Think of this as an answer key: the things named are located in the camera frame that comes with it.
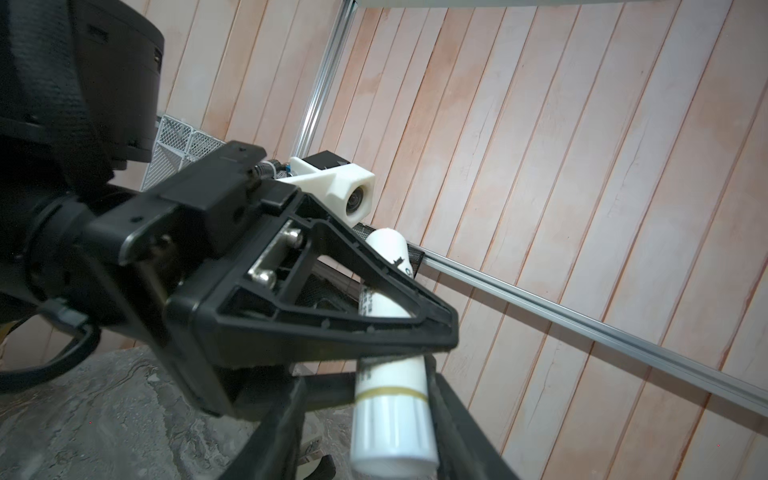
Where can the white wire mesh shelf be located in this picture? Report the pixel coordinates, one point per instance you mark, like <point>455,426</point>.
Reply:
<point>177,145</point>

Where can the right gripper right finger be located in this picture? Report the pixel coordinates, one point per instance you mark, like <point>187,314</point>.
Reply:
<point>463,449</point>

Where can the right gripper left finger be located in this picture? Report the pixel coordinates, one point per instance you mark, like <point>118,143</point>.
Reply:
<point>279,403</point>

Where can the aluminium frame rail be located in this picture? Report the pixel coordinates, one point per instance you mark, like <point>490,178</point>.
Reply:
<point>585,182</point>

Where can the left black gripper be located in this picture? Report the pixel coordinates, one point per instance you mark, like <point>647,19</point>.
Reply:
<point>209,270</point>

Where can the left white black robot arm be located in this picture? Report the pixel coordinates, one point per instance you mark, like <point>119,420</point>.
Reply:
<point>79,91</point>

